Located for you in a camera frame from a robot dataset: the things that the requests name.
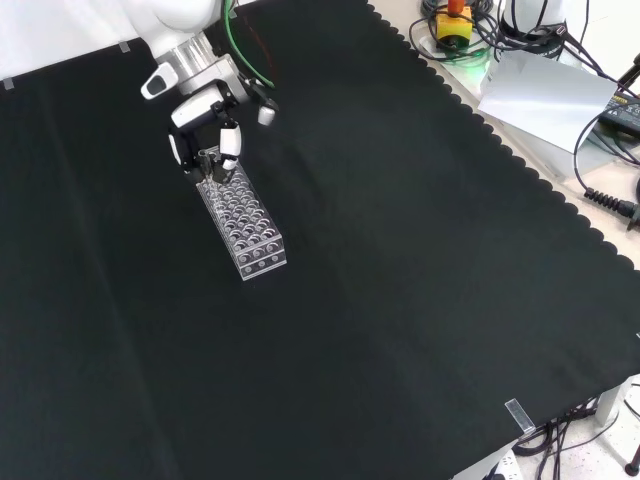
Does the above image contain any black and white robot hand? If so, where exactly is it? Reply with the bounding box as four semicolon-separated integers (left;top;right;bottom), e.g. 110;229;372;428
167;54;280;184

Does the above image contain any clear glass test tube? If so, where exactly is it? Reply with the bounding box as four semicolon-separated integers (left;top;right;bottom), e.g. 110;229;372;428
198;146;218;199

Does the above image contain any clear plastic test tube rack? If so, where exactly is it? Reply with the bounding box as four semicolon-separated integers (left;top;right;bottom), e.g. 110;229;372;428
195;157;290;283

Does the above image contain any black bench cloth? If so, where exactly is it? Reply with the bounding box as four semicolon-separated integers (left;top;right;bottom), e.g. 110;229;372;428
0;0;640;480

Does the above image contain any yellow emergency stop button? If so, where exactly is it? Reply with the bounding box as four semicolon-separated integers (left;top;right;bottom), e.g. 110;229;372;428
434;0;473;51

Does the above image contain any black power adapter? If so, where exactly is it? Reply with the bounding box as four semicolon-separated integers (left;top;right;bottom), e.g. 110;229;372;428
598;91;640;134

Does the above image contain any white power strip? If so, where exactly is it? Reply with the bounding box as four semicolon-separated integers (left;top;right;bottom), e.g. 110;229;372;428
478;448;519;480

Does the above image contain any white bench leg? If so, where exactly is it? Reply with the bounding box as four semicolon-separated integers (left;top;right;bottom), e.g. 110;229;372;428
596;378;632;427

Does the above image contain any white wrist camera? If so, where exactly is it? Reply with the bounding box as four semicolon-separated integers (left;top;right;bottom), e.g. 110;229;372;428
140;63;177;101

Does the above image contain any green cable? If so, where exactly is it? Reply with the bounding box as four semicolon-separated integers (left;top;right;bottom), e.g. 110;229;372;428
223;0;278;92

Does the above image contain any black cable with ribbed sleeve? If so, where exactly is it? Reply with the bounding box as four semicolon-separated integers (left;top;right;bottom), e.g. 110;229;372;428
572;110;640;232

